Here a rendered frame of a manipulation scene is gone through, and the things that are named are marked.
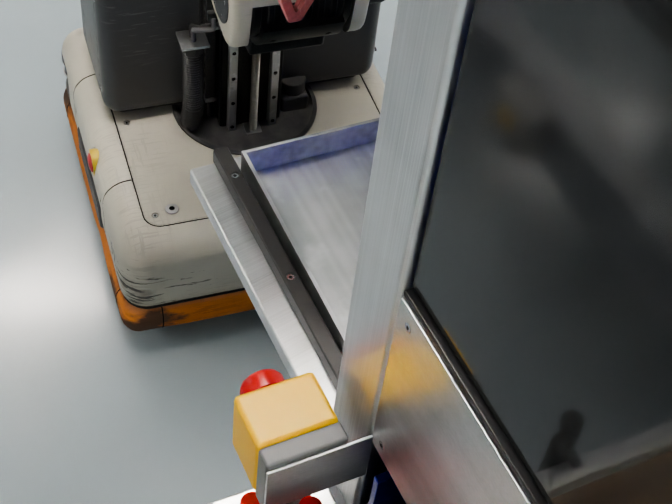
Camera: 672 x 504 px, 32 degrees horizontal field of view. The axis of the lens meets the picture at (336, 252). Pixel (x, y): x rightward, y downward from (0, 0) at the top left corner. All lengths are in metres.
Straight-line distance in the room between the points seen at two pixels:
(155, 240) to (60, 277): 0.37
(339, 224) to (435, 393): 0.50
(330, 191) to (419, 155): 0.60
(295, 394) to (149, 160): 1.28
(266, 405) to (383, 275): 0.18
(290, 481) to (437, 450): 0.16
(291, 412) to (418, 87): 0.35
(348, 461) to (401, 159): 0.31
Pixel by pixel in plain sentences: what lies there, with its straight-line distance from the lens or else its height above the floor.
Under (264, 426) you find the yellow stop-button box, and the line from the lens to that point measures 0.94.
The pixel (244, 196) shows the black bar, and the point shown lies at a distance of 1.27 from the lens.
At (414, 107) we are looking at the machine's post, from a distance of 0.71.
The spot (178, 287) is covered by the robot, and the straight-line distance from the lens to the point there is 2.12.
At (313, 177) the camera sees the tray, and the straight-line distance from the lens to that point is 1.32.
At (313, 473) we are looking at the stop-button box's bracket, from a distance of 0.95.
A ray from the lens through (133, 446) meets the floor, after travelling 2.14.
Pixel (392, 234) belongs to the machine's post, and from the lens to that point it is 0.78.
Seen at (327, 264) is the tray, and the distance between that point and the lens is 1.24.
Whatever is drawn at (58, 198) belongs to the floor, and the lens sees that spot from 2.52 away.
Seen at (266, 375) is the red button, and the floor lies 1.01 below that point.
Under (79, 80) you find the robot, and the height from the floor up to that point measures 0.27.
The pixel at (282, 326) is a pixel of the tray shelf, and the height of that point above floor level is 0.88.
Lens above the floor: 1.82
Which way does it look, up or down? 49 degrees down
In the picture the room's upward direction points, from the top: 8 degrees clockwise
